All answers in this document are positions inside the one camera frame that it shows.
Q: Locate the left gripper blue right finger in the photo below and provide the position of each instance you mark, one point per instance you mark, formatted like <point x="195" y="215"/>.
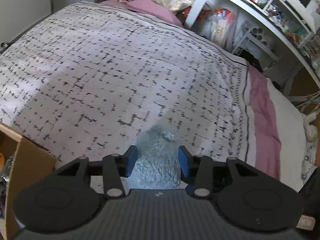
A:
<point x="196" y="172"/>

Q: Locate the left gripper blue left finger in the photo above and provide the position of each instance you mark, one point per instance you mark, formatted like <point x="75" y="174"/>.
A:
<point x="115" y="167"/>

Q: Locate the blue fluffy plush toy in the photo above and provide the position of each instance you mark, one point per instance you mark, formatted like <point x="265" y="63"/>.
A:
<point x="157" y="166"/>

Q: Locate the brown cardboard box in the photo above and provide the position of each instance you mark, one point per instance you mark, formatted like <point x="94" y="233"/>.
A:
<point x="30" y="163"/>

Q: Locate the clear bag with black items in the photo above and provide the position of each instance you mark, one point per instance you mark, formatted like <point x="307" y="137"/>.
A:
<point x="6" y="165"/>

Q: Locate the white patterned bed cover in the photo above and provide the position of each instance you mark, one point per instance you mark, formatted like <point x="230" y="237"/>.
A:
<point x="90" y="78"/>

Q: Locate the cream white blanket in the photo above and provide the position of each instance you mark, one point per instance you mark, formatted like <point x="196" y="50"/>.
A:
<point x="291" y="133"/>

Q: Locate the white shopping bag under desk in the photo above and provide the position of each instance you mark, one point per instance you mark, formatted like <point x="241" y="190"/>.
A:
<point x="222" y="21"/>

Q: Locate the white desk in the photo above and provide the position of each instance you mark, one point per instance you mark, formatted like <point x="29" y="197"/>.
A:
<point x="258" y="14"/>

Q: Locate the white wire rack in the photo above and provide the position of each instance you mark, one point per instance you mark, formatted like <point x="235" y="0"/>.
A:
<point x="255" y="40"/>

